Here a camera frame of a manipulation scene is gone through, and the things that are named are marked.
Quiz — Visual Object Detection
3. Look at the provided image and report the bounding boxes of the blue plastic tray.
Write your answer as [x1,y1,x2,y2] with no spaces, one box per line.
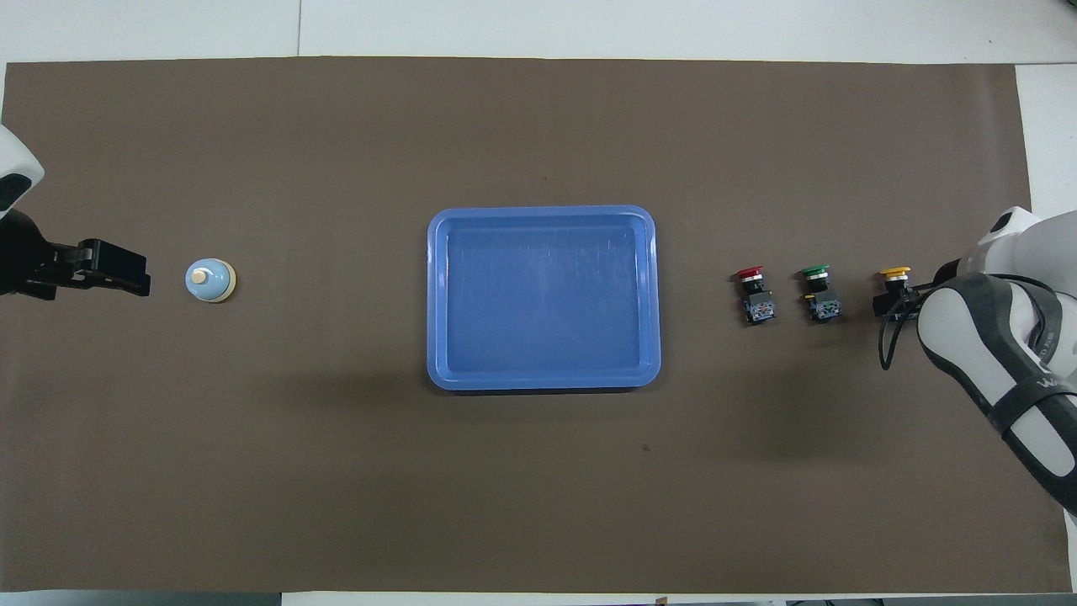
[427,205,662,393]

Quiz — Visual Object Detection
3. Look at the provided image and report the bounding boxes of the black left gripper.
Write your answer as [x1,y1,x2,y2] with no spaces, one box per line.
[13,239,151,301]

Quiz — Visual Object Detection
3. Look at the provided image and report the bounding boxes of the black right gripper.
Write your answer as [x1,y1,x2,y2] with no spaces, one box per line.
[873,282,928,321]

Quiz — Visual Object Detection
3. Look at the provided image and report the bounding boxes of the green push button switch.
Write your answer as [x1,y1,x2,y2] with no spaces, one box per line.
[794,264,844,323]

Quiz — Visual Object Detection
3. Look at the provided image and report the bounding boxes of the red push button switch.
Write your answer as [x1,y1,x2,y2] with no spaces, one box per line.
[731,267,777,327]

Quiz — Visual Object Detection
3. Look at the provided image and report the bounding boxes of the brown table mat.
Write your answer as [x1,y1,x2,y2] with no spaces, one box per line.
[0,56,1074,594]

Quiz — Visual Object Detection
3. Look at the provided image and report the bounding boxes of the light blue call bell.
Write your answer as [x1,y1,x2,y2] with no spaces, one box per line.
[184,256,238,304]

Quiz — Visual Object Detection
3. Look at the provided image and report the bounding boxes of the yellow push button switch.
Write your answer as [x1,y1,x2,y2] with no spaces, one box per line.
[879,266,918,324]

